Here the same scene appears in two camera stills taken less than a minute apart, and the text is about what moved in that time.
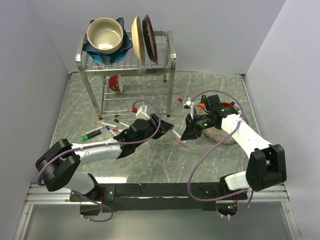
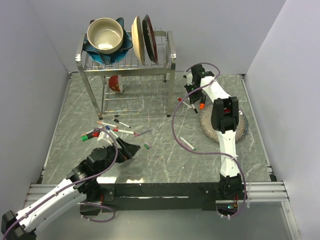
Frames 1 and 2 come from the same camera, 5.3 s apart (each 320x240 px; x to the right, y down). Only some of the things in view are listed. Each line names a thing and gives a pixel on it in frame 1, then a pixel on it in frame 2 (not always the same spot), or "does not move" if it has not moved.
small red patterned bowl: x=115 y=83 does not move
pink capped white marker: x=100 y=122 does not move
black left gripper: x=166 y=127 → x=127 y=151
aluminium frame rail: x=39 y=193 does not move
